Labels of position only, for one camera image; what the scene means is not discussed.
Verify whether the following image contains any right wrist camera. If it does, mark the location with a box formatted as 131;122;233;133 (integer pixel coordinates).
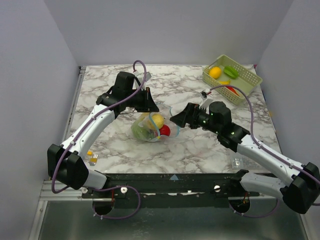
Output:
199;88;213;109

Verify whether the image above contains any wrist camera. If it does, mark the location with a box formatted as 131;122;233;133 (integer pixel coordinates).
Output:
133;70;152;90
199;88;213;109

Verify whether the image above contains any clear zip top bag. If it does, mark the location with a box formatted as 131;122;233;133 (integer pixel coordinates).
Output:
130;103;180;142

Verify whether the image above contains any yellow red mango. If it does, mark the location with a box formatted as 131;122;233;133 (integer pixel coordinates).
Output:
140;112;150;119

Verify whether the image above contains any red pomegranate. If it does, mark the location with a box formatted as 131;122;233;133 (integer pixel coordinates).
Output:
159;124;171;136

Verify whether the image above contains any clear plastic box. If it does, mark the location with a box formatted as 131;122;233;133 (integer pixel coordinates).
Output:
230;156;263;170

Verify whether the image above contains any green lettuce leaf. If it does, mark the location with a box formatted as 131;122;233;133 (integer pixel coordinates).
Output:
223;65;239;79

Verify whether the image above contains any green white cabbage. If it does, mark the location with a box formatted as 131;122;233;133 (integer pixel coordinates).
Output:
131;119;150;141

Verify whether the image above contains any yellow lemon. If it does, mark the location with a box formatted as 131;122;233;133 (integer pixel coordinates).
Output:
208;66;222;79

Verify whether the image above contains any yellow banana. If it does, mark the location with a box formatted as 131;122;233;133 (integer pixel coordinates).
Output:
219;80;231;85

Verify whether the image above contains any red chili pepper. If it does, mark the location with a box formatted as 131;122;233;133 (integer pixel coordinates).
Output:
227;86;240;97

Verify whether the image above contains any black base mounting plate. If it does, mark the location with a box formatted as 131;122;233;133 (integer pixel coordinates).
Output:
82;170;247;209

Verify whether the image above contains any green plastic basket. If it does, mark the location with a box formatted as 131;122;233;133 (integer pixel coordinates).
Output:
202;54;263;106

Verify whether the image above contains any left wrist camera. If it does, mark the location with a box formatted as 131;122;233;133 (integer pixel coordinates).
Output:
133;70;152;90

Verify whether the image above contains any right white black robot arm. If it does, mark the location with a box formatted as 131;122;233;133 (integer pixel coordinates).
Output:
170;101;320;214

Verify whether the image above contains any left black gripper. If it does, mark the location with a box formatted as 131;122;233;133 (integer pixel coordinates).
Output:
125;87;160;113

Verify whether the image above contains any beige pear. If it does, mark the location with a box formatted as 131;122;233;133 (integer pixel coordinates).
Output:
146;113;165;130

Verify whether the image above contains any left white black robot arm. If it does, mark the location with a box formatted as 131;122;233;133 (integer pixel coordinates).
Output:
47;71;159;198

